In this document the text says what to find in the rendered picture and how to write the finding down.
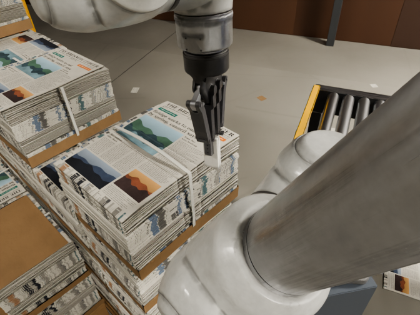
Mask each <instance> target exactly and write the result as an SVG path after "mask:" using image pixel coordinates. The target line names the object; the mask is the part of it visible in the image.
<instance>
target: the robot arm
mask: <svg viewBox="0 0 420 315"><path fill-rule="evenodd" d="M29 1H30V3H31V6H32V8H33V9H34V11H35V13H36V14H37V15H38V16H39V17H40V18H41V20H43V21H45V22H47V23H49V24H50V25H51V26H52V27H54V28H56V29H60V30H63V31H70V32H75V33H94V32H98V31H105V30H108V29H114V28H122V27H126V26H130V25H133V24H138V23H141V22H144V21H147V20H149V19H152V18H154V17H155V16H157V15H158V14H161V13H165V12H169V11H174V20H175V24H176V36H177V45H178V47H179V48H180V49H182V50H183V59H184V70H185V72H186V73H187V74H188V75H190V76H191V77H192V78H193V81H192V91H193V93H194V95H193V97H192V100H187V101H186V107H187V109H188V110H189V112H190V115H191V120H192V125H193V128H194V132H195V135H196V140H197V142H201V143H203V148H204V163H205V166H207V167H210V168H216V169H219V167H220V166H221V150H220V137H219V136H218V135H222V136H223V134H224V131H221V128H222V127H223V126H224V112H225V100H226V86H227V81H228V76H224V75H222V74H224V73H225V72H226V71H227V70H228V69H229V49H228V47H229V46H230V45H231V44H232V43H233V0H29ZM418 263H420V71H419V72H418V73H417V74H416V75H415V76H414V77H412V78H411V79H410V80H409V81H408V82H407V83H406V84H405V85H403V86H402V87H401V88H400V89H398V90H397V91H396V92H395V93H394V94H393V95H392V96H391V97H389V98H388V99H387V100H386V101H384V102H383V103H382V104H381V105H380V106H379V107H378V108H377V109H375V110H374V111H373V112H372V113H371V114H370V115H369V116H368V117H366V118H365V119H364V120H363V121H361V122H360V123H359V124H358V125H357V126H356V127H355V128H354V129H352V130H351V131H350V132H349V133H347V134H346V135H345V134H341V133H340V132H336V131H328V130H317V131H311V132H308V133H305V134H302V135H300V136H298V137H297V138H296V139H294V140H293V141H291V142H290V143H289V144H288V145H287V146H286V147H285V148H284V149H283V150H282V151H281V152H280V153H279V156H278V157H277V161H276V165H274V166H273V167H272V168H271V169H270V170H269V172H268V173H267V174H266V176H265V177H264V179H263V180H262V181H261V183H260V184H259V186H258V187H257V188H256V189H255V190H254V192H253V193H252V194H251V195H249V196H246V197H243V198H241V199H239V200H238V201H236V202H234V203H232V204H231V205H230V206H229V207H227V208H226V209H225V210H224V211H223V212H222V213H221V214H220V215H219V216H217V217H216V218H215V219H214V220H212V221H211V222H210V223H209V224H208V225H207V226H206V227H205V228H203V229H202V230H201V231H200V232H199V233H198V234H197V235H196V236H195V237H193V238H192V239H191V240H190V241H189V242H188V243H187V244H186V245H185V246H184V247H183V248H181V249H180V250H179V251H178V252H177V253H176V254H175V255H174V257H173V258H172V259H171V262H170V263H169V265H168V267H167V269H166V271H165V273H164V276H163V277H162V280H161V283H160V285H159V289H158V294H159V296H158V299H157V308H158V310H159V312H160V314H161V315H314V314H315V313H317V312H318V311H319V309H320V308H321V307H322V305H323V304H324V302H325V300H326V299H327V297H328V294H329V292H330V289H331V287H334V286H340V285H344V284H359V285H363V284H366V283H367V281H368V279H369V277H371V276H375V275H378V274H382V273H386V272H389V271H393V270H396V269H400V268H404V267H407V266H411V265H414V264H418Z"/></svg>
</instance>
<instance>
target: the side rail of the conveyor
mask: <svg viewBox="0 0 420 315"><path fill-rule="evenodd" d="M316 85H319V86H320V90H319V93H318V95H317V99H316V102H315V104H314V107H313V110H312V111H314V112H318V113H323V110H324V106H325V103H326V100H327V97H328V94H330V93H337V94H338V95H339V101H338V104H337V108H336V113H335V116H338V115H339V111H340V108H341V103H342V100H343V97H344V96H346V95H351V96H353V97H354V105H353V109H352V115H351V118H352V119H355V115H356V109H357V105H358V100H359V99H361V98H368V99H369V100H370V106H369V115H370V114H371V113H372V112H373V105H374V103H375V102H376V101H378V100H382V101H386V100H387V99H388V98H390V97H391V96H388V95H384V94H376V93H371V92H364V91H357V90H352V89H344V88H340V87H332V86H325V85H320V84H316Z"/></svg>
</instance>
